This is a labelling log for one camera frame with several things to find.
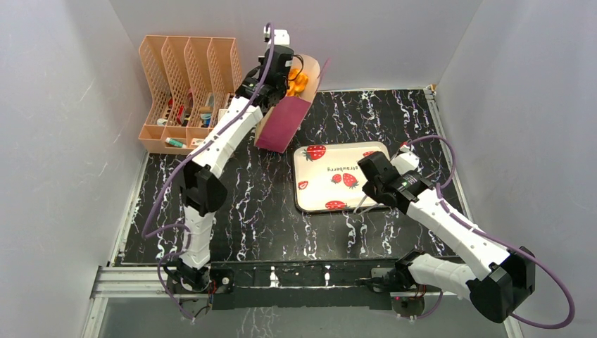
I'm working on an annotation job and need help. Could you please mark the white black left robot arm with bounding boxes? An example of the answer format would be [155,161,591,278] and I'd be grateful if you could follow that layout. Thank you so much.
[168,45,295,293]

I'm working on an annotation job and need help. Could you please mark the silver metal tongs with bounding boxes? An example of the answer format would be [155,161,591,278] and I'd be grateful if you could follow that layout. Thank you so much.
[347,193,388,215]

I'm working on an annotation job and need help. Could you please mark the green white tube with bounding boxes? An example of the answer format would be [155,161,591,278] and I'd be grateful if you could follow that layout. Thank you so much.
[165,137,187,149]

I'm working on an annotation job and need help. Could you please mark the white medicine box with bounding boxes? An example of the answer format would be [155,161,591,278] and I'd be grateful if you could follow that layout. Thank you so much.
[216,109,231,128]

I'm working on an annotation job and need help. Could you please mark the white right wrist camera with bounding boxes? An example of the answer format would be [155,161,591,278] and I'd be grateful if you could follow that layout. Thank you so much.
[390,144,420,175]

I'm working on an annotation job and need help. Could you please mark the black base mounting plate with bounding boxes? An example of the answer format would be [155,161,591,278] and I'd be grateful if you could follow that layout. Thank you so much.
[161,258,438,316]

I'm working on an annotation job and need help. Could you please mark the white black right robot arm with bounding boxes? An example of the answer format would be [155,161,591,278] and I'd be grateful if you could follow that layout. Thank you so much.
[358,151,536,323]

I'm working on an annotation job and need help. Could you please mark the aluminium frame rail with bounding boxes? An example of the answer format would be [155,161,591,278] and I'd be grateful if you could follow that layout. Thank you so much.
[92,260,483,298]

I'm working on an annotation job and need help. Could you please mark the orange braided fake bread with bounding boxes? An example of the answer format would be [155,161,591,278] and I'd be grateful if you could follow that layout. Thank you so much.
[286,68,309,96]

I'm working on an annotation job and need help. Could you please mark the pink paper gift bag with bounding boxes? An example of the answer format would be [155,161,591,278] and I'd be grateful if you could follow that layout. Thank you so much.
[254,54,325,153]

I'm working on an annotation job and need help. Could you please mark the peach plastic file organizer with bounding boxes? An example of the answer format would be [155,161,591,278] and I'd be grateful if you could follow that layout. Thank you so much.
[139,35,244,155]

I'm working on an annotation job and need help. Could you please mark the small white card box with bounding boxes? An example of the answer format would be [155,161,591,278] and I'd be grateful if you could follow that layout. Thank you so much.
[189,138,205,148]

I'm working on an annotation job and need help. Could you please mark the strawberry print metal tray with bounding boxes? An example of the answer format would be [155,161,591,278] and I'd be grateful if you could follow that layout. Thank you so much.
[293,142,389,213]

